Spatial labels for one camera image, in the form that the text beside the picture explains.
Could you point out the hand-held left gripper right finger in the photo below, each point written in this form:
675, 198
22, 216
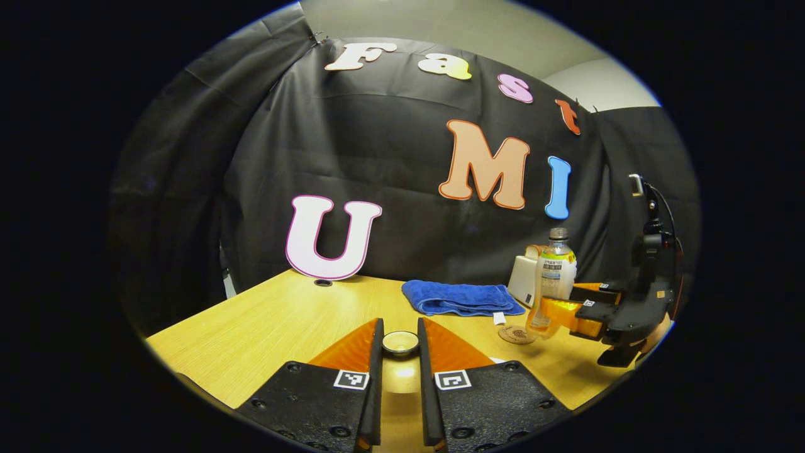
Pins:
427, 402

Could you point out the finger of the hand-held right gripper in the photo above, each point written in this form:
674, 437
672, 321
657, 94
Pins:
575, 314
594, 289

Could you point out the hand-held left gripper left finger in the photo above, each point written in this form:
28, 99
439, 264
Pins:
375, 402

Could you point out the clear water bottle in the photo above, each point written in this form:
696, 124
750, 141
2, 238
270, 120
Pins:
555, 277

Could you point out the yellow teacup lid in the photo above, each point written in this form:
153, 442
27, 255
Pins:
400, 343

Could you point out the round cork coaster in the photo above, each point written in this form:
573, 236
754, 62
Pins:
512, 335

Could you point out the white toaster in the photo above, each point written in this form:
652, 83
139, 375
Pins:
522, 280

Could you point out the toast slice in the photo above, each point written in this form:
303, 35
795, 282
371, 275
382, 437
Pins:
534, 250

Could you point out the blue folded towel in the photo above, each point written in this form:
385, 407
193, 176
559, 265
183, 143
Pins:
462, 297

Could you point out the black backdrop cloth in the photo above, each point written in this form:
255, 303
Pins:
390, 170

